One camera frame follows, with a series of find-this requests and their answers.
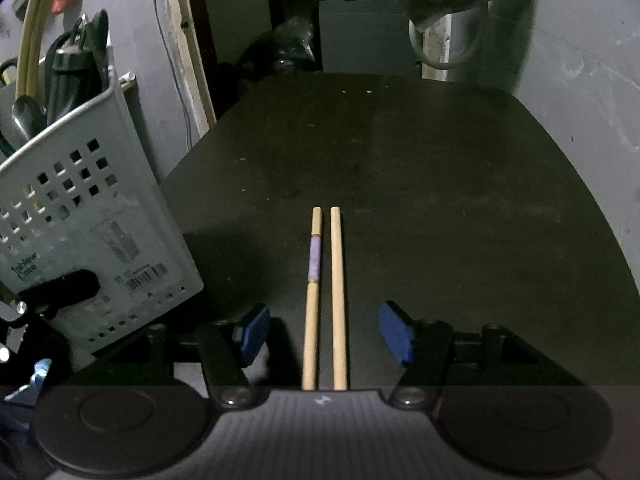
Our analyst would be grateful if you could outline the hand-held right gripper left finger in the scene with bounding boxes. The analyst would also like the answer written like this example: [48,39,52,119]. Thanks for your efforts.
[100,304,272,408]

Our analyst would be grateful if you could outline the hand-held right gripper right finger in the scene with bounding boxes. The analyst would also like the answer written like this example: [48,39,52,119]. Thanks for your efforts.
[378,301,566,408]

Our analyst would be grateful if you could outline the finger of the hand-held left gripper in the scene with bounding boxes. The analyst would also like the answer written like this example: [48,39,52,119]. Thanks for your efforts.
[0,269,101,321]

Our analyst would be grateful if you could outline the wooden chopstick purple band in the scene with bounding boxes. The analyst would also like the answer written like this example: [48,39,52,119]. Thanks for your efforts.
[301,206,323,391]

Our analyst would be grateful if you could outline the white perforated utensil basket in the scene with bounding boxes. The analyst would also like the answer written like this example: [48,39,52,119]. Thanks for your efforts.
[0,67,205,356]

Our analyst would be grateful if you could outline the metal spoon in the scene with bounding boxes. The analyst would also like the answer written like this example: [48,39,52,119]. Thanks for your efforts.
[11,94,48,147]

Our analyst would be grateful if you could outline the grey cylindrical handle tool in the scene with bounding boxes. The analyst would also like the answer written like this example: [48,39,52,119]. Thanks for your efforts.
[50,16,97,123]

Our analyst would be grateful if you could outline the dark handled scissors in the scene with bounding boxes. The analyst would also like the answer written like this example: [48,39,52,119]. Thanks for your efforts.
[42,9,110,111]

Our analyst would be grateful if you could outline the black garbage bag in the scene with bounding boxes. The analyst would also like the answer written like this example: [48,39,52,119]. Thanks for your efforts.
[242,15,321,75]

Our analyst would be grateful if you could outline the dark grey cabinet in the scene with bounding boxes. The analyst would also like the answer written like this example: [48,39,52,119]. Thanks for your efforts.
[318,0,423,78]

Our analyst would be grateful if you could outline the grey power cable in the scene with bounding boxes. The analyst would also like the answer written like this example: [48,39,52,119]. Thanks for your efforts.
[150,0,196,141]

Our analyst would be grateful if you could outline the white hose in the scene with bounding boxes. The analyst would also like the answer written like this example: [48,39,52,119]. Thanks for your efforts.
[407,7,486,72]

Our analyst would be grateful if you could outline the cream door frame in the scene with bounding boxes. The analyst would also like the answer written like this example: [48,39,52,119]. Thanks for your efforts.
[150,0,218,136]

